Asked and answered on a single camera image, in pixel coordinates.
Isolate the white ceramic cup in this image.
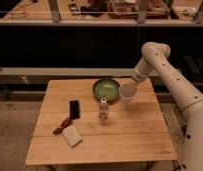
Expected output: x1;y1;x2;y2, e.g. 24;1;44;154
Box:
119;83;137;102

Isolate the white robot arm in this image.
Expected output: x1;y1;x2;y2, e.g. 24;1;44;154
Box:
132;42;203;171

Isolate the green ceramic bowl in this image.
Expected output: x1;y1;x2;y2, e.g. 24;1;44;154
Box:
92;78;120;102

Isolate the small clear plastic bottle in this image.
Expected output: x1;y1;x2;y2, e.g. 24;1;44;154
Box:
99;98;108;124

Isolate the black phone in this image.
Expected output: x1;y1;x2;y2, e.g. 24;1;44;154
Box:
69;100;80;119

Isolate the wooden table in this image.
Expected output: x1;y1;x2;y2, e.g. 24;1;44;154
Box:
26;79;177;165

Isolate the long metal workbench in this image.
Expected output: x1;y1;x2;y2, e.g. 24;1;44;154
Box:
0;0;203;84

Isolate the red handled tool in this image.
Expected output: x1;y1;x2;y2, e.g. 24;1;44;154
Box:
53;118;72;135

